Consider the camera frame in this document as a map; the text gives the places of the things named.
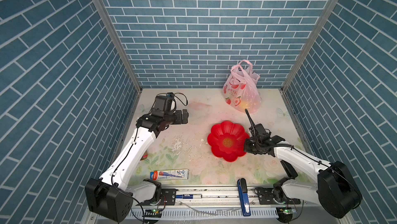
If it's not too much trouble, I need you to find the pink plastic fruit bag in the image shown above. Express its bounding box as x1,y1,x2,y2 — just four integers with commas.
222,60,261,113

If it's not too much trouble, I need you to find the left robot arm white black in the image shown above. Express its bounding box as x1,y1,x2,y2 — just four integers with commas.
85,109,189,223

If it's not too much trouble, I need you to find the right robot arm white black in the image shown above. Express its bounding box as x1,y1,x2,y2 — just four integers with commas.
244,124,362,219

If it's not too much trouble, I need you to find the plaid brown cylinder case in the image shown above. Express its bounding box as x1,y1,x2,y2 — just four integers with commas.
141,151,148,161

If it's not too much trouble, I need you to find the red flower-shaped plate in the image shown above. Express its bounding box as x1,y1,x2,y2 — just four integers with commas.
207,121,249,163

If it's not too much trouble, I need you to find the toothpaste box white blue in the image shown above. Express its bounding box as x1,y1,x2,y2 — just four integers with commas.
150,169,189,181

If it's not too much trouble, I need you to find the blue marker pen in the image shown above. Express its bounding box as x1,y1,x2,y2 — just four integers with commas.
175,194,202,199

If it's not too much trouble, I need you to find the blue black stapler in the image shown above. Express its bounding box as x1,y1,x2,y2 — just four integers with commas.
237,178,251,217

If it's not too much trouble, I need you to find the green circuit board left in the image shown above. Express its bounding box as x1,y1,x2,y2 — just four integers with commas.
144,209,163,218

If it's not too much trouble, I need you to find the green circuit board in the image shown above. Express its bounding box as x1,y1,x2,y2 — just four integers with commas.
276,207,296,217
144,209,163,218

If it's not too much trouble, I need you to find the green circuit board right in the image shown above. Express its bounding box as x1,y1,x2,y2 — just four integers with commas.
276,207,296,217

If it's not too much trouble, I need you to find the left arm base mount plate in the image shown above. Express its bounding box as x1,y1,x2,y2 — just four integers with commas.
144,188,177,206

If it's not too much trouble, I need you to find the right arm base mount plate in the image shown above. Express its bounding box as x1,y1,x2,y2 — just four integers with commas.
253,187,301,206

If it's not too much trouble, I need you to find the aluminium front rail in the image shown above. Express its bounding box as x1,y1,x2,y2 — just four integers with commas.
92,184,345,210

